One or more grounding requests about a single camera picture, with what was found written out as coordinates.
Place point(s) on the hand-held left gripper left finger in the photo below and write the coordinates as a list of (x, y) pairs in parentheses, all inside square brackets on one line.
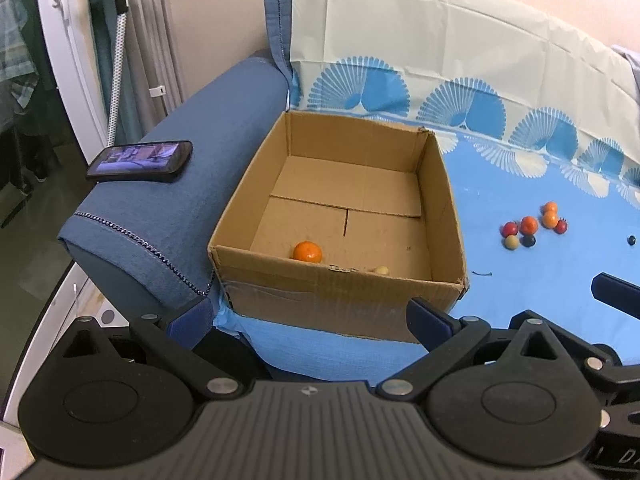
[(189, 324)]

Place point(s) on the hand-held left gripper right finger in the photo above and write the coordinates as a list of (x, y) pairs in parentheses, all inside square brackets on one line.
[(424, 321)]

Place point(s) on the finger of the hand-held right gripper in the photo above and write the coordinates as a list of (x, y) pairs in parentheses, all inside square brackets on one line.
[(617, 292)]

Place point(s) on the orange round fruit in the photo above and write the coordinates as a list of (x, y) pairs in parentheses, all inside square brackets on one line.
[(528, 225), (550, 219)]

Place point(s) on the yellow round fruit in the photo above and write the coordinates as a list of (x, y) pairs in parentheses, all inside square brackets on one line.
[(511, 243)]

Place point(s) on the red round fruit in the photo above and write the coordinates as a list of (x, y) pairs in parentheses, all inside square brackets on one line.
[(509, 229)]

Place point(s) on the brown cardboard box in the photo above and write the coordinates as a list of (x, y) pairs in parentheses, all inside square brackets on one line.
[(345, 220)]

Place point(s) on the small dark thread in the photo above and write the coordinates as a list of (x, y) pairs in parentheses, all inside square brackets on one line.
[(482, 273)]

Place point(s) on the blue fan-patterned cloth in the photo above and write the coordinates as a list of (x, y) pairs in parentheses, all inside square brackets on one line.
[(500, 290)]

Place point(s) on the red tomato with stem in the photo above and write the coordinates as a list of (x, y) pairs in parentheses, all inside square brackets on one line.
[(561, 225)]

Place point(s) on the tiny orange fruit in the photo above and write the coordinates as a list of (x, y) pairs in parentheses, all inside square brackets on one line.
[(550, 206)]

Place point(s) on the large orange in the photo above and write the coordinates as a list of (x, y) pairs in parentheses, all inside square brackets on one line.
[(306, 251)]

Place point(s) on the black smartphone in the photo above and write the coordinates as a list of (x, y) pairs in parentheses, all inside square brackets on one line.
[(140, 160)]

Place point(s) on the blue sofa armrest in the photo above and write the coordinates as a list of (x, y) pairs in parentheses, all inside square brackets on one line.
[(200, 125)]

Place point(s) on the white plastic clip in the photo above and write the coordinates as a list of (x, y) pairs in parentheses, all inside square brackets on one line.
[(157, 91)]

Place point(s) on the white patterned cloth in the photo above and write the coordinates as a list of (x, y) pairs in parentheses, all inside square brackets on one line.
[(629, 55)]

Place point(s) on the grey curtain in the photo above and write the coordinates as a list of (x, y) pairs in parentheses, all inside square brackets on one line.
[(150, 35)]

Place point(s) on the white door frame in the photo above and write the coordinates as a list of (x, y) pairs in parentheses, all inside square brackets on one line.
[(70, 45)]

